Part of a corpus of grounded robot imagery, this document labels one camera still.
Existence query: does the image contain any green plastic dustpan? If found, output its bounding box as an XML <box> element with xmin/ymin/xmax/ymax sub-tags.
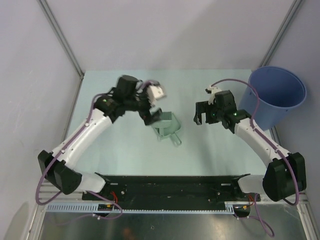
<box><xmin>151</xmin><ymin>111</ymin><xmax>182</xmax><ymax>146</ymax></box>

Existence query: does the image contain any blue plastic bucket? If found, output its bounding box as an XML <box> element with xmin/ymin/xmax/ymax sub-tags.
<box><xmin>248</xmin><ymin>66</ymin><xmax>307</xmax><ymax>131</ymax></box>

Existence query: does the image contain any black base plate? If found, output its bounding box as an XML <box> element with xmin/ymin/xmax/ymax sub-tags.
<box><xmin>82</xmin><ymin>174</ymin><xmax>261</xmax><ymax>201</ymax></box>

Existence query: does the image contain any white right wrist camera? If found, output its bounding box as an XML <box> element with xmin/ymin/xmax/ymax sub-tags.
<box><xmin>205</xmin><ymin>86</ymin><xmax>222</xmax><ymax>105</ymax></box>

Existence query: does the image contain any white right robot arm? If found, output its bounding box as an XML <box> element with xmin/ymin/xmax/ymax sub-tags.
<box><xmin>193</xmin><ymin>87</ymin><xmax>307</xmax><ymax>202</ymax></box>

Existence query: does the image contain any green hand brush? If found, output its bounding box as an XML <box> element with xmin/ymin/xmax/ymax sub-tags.
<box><xmin>151</xmin><ymin>111</ymin><xmax>174</xmax><ymax>141</ymax></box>

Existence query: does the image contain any aluminium corner post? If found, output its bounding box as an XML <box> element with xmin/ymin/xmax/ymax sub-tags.
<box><xmin>258</xmin><ymin>0</ymin><xmax>305</xmax><ymax>68</ymax></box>
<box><xmin>36</xmin><ymin>0</ymin><xmax>84</xmax><ymax>79</ymax></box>

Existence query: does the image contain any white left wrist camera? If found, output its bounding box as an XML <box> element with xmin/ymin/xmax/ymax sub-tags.
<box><xmin>146</xmin><ymin>83</ymin><xmax>167</xmax><ymax>105</ymax></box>

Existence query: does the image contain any left aluminium corner post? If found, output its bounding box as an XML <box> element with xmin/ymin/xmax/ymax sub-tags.
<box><xmin>36</xmin><ymin>0</ymin><xmax>84</xmax><ymax>79</ymax></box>

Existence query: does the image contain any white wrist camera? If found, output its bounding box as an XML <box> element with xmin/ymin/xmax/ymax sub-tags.
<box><xmin>205</xmin><ymin>86</ymin><xmax>222</xmax><ymax>105</ymax></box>
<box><xmin>146</xmin><ymin>83</ymin><xmax>167</xmax><ymax>105</ymax></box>

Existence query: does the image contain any right aluminium corner post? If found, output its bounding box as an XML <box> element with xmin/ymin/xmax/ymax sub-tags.
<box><xmin>258</xmin><ymin>0</ymin><xmax>305</xmax><ymax>68</ymax></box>

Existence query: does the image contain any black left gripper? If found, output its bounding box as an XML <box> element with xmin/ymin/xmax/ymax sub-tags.
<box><xmin>124</xmin><ymin>82</ymin><xmax>162</xmax><ymax>125</ymax></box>

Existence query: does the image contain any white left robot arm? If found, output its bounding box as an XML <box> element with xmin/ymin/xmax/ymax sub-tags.
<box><xmin>37</xmin><ymin>75</ymin><xmax>166</xmax><ymax>200</ymax></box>

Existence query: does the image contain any white slotted cable duct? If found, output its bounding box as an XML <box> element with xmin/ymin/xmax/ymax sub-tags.
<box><xmin>45</xmin><ymin>202</ymin><xmax>250</xmax><ymax>214</ymax></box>

